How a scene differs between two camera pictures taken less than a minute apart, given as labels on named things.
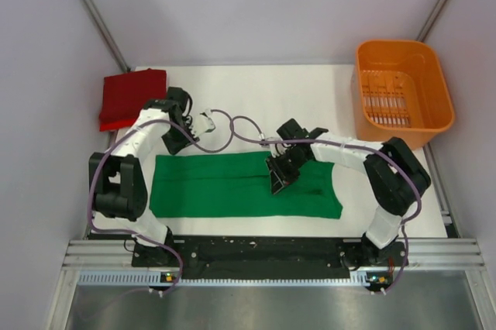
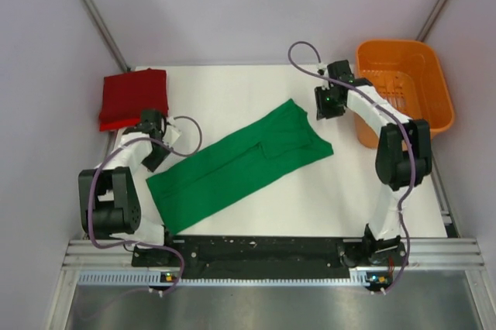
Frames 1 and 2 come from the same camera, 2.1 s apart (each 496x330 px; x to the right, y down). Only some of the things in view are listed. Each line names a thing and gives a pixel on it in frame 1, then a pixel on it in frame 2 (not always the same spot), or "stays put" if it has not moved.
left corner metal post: (91, 10) stays put
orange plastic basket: (399, 91) stays put
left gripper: (174, 147) → (152, 164)
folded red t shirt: (124, 94) stays put
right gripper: (279, 177) → (322, 111)
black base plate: (272, 256) stays put
